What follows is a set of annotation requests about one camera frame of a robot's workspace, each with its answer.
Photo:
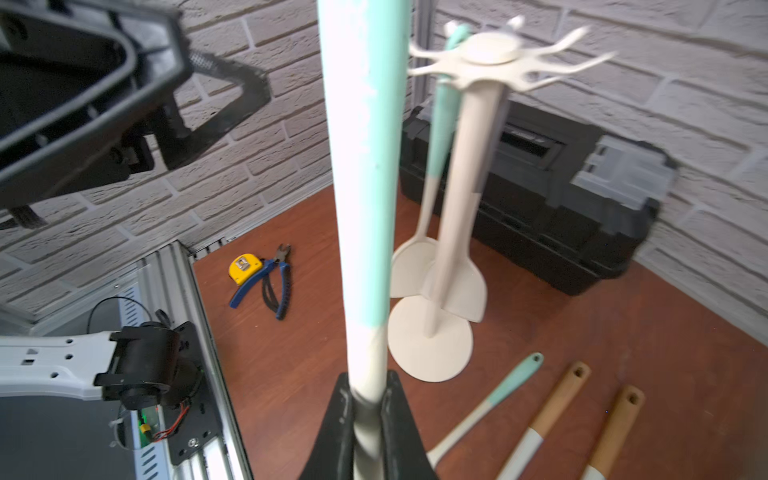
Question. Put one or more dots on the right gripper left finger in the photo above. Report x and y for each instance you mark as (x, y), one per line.
(332, 455)

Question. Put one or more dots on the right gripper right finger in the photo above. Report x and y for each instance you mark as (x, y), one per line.
(404, 455)

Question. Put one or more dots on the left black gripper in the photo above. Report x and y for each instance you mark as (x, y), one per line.
(82, 84)

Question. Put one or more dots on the cream spatula wooden handle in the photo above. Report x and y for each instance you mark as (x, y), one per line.
(557, 402)

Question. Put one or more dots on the cream utensil rack stand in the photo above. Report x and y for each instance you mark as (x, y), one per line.
(429, 334)

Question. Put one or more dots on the cream spatula green handle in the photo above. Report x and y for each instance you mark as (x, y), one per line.
(411, 260)
(511, 382)

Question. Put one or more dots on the cream spoon green handle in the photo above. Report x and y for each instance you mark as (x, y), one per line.
(364, 51)

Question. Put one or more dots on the cream slotted turner wooden handle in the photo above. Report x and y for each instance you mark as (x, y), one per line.
(614, 434)

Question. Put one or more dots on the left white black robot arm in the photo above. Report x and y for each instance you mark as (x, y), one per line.
(83, 84)

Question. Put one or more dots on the yellow tape measure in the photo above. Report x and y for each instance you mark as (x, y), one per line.
(244, 267)

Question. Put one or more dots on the black plastic toolbox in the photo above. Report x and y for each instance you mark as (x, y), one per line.
(568, 201)

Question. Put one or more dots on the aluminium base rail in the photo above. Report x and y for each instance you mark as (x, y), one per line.
(165, 360)

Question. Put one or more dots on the blue handled pliers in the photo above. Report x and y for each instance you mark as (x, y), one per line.
(278, 305)

